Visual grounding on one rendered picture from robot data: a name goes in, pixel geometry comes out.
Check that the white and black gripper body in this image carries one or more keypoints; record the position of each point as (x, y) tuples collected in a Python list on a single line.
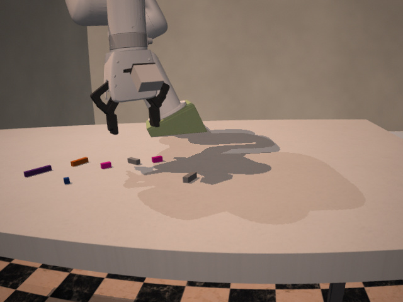
[(121, 85)]

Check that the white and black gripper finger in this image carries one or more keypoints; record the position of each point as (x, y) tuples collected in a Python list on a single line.
[(155, 104), (108, 108)]

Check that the orange rectangular bar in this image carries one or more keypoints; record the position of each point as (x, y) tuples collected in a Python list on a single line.
[(79, 161)]

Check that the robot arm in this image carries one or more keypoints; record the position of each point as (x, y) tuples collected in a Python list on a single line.
[(129, 23)]

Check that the magenta rectangular block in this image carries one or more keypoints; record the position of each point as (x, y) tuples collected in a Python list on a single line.
[(157, 159), (105, 165)]

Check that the purple rod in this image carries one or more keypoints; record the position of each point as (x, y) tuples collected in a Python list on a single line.
[(37, 170)]

